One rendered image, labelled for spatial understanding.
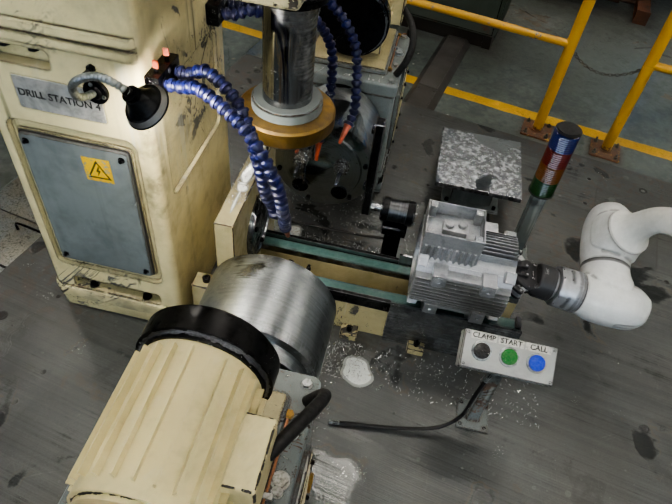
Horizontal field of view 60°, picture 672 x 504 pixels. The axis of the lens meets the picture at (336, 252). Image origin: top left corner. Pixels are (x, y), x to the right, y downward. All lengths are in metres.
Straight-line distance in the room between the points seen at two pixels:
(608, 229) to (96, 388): 1.14
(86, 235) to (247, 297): 0.41
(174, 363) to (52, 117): 0.54
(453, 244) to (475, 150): 0.66
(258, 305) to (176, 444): 0.38
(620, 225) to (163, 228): 0.94
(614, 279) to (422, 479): 0.57
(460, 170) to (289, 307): 0.87
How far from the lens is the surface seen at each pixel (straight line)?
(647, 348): 1.65
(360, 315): 1.37
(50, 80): 1.06
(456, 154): 1.78
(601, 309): 1.34
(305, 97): 1.07
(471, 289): 1.23
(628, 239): 1.39
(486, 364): 1.12
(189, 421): 0.67
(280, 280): 1.02
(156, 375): 0.69
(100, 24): 0.95
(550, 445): 1.39
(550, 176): 1.49
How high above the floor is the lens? 1.95
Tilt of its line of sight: 47 degrees down
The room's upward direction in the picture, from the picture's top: 8 degrees clockwise
